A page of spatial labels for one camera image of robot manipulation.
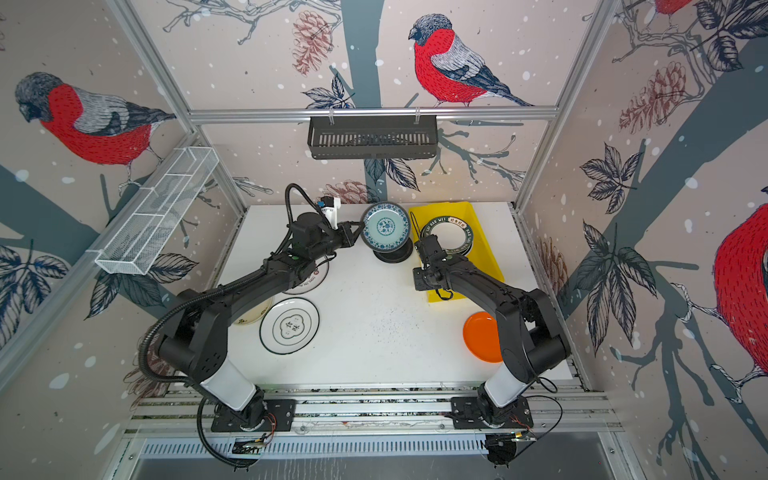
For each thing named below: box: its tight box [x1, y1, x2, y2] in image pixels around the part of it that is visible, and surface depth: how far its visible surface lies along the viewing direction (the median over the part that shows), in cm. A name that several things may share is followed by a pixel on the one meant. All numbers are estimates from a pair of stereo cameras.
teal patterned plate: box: [361, 202, 410, 252], surface depth 87 cm
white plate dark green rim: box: [420, 216, 474, 256], surface depth 112 cm
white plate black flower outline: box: [259, 297, 321, 355], surface depth 90 cm
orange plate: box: [463, 311, 503, 363], surface depth 87 cm
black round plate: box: [373, 238, 413, 263], surface depth 106 cm
